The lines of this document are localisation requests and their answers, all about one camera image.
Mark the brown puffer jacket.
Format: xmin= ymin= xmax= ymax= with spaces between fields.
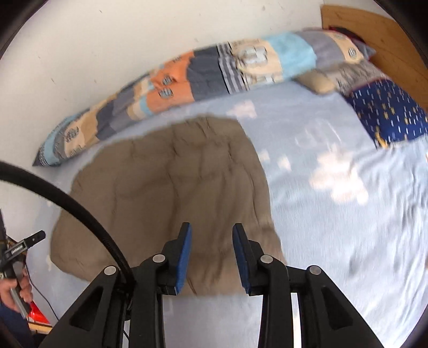
xmin=70 ymin=115 xmax=283 ymax=296

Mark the navy sleeve left forearm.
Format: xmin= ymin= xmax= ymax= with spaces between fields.
xmin=1 ymin=304 xmax=34 ymax=348

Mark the person's left hand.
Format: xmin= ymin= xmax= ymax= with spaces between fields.
xmin=0 ymin=268 xmax=33 ymax=312

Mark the red bag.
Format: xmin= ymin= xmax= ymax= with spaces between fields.
xmin=28 ymin=302 xmax=50 ymax=326

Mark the navy star-pattern pillow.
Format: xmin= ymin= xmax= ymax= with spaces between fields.
xmin=345 ymin=79 xmax=427 ymax=149

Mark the grey beige pillow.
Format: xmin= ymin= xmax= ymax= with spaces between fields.
xmin=295 ymin=60 xmax=390 ymax=96

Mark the patchwork folded quilt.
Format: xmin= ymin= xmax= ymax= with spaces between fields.
xmin=33 ymin=29 xmax=374 ymax=167

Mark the wooden headboard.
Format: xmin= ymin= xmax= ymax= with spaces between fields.
xmin=321 ymin=4 xmax=428 ymax=109

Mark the thin black cable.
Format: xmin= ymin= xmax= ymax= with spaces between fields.
xmin=25 ymin=263 xmax=63 ymax=323

